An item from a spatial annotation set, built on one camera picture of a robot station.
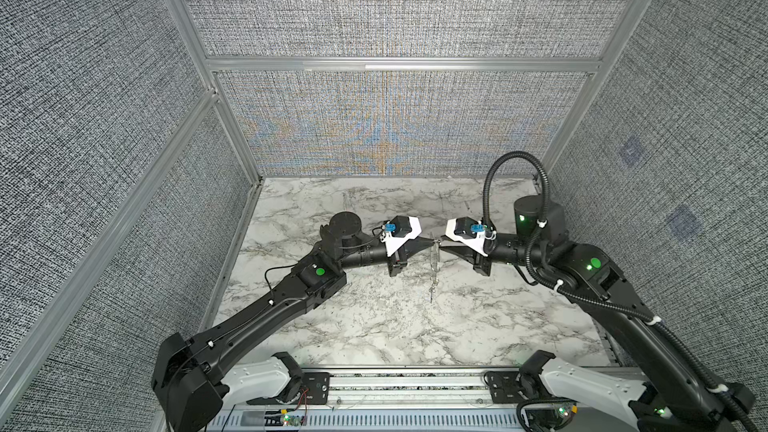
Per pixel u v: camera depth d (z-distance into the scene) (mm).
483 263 547
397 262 549
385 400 732
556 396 607
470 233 486
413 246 530
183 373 380
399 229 499
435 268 935
